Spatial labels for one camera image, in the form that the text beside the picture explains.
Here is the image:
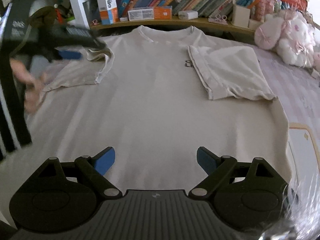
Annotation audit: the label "pink checkered cartoon bedsheet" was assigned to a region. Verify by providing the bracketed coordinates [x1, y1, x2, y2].
[30, 35, 320, 205]

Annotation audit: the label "white shelf post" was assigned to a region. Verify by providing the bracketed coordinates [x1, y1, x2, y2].
[69, 0, 101, 28]

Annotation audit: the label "orange white tall box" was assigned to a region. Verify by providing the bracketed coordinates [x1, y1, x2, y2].
[97, 0, 119, 25]

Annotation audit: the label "white t-shirt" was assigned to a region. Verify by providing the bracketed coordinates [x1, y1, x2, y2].
[0, 24, 293, 228]

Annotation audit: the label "beige pen holder box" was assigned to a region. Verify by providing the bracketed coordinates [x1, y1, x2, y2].
[231, 4, 251, 28]

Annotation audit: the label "wooden bookshelf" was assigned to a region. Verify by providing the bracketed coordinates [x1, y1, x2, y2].
[91, 1, 254, 38]

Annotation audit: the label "pink scissors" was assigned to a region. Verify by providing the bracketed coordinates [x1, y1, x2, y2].
[208, 14, 228, 25]

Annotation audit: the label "small white box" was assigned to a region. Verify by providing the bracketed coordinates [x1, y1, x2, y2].
[178, 10, 199, 21]

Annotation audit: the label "pink plush toy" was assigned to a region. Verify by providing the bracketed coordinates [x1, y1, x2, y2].
[254, 10, 319, 68]

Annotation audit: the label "orange white flat box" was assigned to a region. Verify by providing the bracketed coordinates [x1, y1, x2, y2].
[127, 6, 172, 21]

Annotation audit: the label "person's left hand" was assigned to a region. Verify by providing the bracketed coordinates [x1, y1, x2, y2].
[10, 58, 47, 113]

